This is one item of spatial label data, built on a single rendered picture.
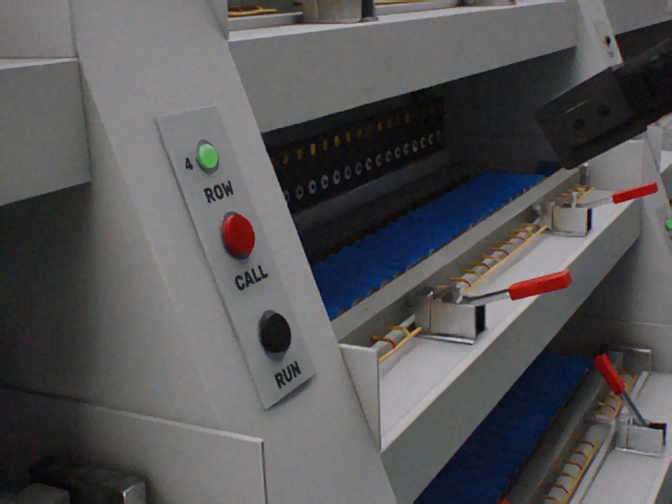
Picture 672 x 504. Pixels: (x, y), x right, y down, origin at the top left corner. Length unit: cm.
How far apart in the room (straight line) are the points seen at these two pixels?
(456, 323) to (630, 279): 47
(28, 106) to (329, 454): 19
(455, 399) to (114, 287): 23
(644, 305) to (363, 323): 53
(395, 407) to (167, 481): 15
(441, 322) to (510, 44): 29
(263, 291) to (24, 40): 13
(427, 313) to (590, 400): 35
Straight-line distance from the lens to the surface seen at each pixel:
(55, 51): 37
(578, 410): 90
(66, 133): 36
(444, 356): 57
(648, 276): 103
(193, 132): 40
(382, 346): 56
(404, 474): 49
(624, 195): 82
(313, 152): 77
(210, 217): 39
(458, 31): 70
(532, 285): 57
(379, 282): 64
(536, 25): 87
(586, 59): 100
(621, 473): 85
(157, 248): 36
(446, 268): 66
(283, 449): 40
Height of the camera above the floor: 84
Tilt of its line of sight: 5 degrees down
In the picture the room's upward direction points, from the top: 20 degrees counter-clockwise
